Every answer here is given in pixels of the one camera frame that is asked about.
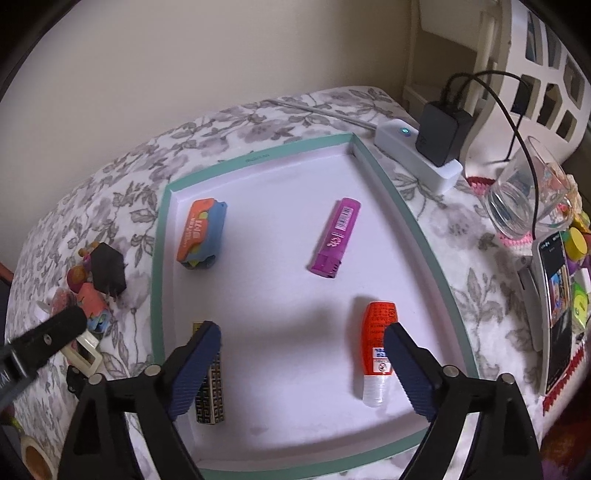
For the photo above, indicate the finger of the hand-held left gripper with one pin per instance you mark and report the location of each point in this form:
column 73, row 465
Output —
column 51, row 339

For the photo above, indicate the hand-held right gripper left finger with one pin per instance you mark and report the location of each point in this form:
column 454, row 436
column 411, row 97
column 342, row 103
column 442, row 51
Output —
column 194, row 369

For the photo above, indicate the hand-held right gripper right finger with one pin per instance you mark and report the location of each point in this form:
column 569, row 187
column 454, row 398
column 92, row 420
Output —
column 411, row 369

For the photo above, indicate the black gold patterned lighter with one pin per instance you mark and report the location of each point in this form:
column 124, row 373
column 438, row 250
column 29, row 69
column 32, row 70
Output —
column 212, row 397

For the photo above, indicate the orange glue bottle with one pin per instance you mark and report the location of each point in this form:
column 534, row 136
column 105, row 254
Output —
column 376, row 341

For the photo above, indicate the black charger plug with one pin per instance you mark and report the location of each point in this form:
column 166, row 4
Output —
column 111, row 270

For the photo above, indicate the teal white box tray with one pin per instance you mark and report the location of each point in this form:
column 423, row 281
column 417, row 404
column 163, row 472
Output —
column 286, row 286

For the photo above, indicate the large blue orange toy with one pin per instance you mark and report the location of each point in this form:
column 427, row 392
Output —
column 203, row 235

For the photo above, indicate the purple lighter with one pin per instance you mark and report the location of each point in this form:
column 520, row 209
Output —
column 337, row 237

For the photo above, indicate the cream hair claw clip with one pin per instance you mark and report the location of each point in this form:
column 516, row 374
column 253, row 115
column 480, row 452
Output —
column 85, row 353

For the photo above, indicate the small blue orange toy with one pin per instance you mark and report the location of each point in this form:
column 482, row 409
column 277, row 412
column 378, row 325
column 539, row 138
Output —
column 94, row 309

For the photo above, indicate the brown tape roll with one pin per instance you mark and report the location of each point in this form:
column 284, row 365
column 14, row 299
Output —
column 32, row 459

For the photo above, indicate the smartphone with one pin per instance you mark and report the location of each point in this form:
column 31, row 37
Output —
column 554, row 304

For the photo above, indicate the pink white crochet coaster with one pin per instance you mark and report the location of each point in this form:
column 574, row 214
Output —
column 517, row 241

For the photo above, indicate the green round box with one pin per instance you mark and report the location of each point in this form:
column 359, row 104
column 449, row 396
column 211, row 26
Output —
column 581, row 302

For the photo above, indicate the red crochet coaster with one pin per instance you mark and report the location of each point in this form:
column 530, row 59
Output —
column 480, row 182

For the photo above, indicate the clear drinking glass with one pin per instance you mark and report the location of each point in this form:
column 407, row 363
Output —
column 521, row 194

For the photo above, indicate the yellow round box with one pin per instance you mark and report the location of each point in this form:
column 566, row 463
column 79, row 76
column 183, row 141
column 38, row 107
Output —
column 577, row 241

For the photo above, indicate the white power strip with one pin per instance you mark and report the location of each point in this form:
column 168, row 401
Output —
column 415, row 154

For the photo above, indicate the white lattice furniture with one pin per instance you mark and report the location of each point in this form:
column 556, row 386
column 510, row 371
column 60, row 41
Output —
column 531, row 69

